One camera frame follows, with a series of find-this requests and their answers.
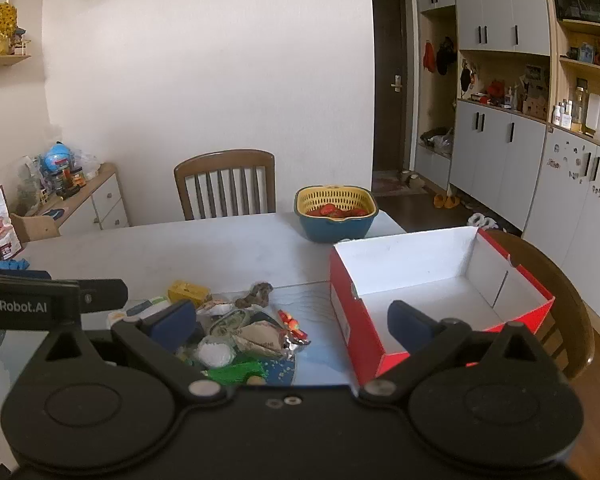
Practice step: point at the white shoes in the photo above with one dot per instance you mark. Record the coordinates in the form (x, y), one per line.
(481, 221)

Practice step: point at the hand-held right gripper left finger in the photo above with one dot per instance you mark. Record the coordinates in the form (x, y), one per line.
(175, 322)

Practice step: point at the black and red hanging bag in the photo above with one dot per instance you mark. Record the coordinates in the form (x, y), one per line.
(466, 77)

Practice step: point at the blue round toy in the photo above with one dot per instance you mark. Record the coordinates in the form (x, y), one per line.
(57, 156)

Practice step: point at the dark brown door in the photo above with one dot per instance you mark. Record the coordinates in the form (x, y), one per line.
(387, 125)

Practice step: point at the brown wooden chair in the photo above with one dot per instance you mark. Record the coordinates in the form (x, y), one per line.
(220, 161)
(560, 280)

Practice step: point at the yellow box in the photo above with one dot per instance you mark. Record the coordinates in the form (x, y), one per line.
(187, 291)

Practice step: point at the pile of red strawberries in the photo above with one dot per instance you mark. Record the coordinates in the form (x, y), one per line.
(337, 211)

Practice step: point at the orange slippers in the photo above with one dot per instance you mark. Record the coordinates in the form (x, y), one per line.
(446, 201)

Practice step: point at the kraft and silver snack packet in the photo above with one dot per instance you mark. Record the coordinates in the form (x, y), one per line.
(260, 337)

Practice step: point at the green fuzzy object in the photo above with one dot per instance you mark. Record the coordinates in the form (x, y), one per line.
(237, 372)

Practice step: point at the group of bottles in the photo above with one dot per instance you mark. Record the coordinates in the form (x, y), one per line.
(570, 110)

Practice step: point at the grey two-door cabinet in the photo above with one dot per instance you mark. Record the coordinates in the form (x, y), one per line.
(495, 160)

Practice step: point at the patterned doormat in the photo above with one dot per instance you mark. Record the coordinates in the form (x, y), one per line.
(397, 186)

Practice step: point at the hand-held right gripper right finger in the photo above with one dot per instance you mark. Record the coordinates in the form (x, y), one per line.
(407, 325)

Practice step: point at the wooden wall shelf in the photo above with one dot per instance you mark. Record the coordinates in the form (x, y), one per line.
(2, 60)

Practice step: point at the red item on counter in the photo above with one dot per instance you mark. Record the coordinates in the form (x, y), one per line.
(495, 89)

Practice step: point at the cardboard box with holes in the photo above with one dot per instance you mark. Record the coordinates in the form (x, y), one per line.
(535, 108)

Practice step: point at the white sideboard with wooden top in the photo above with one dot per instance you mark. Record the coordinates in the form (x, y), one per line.
(100, 197)

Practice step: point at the red cardboard box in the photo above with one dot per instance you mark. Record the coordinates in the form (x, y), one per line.
(360, 320)

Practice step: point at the brown scrunchie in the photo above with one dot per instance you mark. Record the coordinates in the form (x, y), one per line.
(252, 297)

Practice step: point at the golden flower ornament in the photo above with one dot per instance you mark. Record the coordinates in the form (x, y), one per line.
(0, 27)

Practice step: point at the white round pouch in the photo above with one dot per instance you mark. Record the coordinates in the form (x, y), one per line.
(216, 352)

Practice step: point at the plastic bag on bench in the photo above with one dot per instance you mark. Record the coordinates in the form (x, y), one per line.
(437, 140)

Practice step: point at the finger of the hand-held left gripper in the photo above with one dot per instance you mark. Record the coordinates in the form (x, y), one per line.
(25, 275)
(105, 296)

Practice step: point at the wooden shelf unit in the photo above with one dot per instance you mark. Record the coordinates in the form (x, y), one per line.
(582, 67)

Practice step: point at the white cabinet with stickers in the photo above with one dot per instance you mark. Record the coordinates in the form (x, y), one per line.
(575, 210)

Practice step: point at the blue bowl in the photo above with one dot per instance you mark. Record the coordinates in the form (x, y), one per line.
(335, 230)

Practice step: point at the white green tissue pack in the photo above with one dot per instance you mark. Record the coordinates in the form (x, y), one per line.
(147, 306)

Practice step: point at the grey upper wall cabinets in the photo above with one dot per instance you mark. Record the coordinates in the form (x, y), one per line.
(495, 0)

